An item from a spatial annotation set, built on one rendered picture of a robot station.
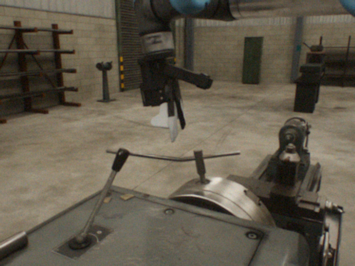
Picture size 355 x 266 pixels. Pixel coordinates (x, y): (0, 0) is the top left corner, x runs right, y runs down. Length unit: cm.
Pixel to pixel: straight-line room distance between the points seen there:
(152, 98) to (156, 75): 5
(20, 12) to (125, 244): 838
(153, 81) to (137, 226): 34
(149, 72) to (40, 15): 844
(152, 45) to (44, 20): 851
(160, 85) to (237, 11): 23
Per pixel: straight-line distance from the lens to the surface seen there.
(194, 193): 74
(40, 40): 907
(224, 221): 61
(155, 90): 74
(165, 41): 74
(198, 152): 77
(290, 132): 184
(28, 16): 892
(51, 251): 56
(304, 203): 139
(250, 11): 71
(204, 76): 73
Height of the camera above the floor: 156
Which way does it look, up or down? 16 degrees down
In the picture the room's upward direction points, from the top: straight up
